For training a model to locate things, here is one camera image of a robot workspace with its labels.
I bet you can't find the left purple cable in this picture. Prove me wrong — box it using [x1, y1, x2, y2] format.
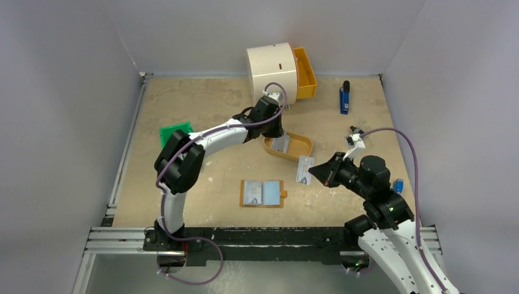
[155, 82, 289, 236]

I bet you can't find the cream round drawer cabinet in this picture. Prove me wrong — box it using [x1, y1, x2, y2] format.
[246, 42, 298, 105]

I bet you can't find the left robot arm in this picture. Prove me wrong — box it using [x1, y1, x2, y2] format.
[154, 92, 286, 251]

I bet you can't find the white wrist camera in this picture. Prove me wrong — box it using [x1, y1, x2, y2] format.
[266, 92, 285, 105]
[343, 133, 365, 160]

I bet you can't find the yellow leather card holder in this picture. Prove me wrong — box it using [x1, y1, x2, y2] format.
[239, 179, 288, 208]

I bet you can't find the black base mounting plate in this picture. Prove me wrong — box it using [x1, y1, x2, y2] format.
[143, 227, 369, 268]

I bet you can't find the small blue eraser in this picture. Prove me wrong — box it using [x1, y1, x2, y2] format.
[392, 178, 404, 194]

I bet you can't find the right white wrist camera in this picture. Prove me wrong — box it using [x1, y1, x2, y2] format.
[343, 133, 365, 160]

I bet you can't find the green plastic bin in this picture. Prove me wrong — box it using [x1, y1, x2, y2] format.
[159, 122, 195, 149]

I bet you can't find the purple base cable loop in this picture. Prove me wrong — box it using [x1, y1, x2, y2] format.
[156, 237, 225, 285]

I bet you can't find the yellow oval plastic tray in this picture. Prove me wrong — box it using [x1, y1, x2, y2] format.
[263, 132, 313, 162]

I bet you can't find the white credit card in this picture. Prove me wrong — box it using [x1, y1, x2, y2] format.
[243, 181, 262, 205]
[296, 156, 314, 186]

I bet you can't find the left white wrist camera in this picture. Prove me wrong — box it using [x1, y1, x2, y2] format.
[266, 92, 285, 105]

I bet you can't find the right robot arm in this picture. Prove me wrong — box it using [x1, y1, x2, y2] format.
[308, 153, 459, 293]

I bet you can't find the aluminium frame rail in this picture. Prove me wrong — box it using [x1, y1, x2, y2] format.
[85, 227, 443, 255]

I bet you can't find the yellow open drawer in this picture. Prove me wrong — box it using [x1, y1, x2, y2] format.
[293, 47, 317, 100]

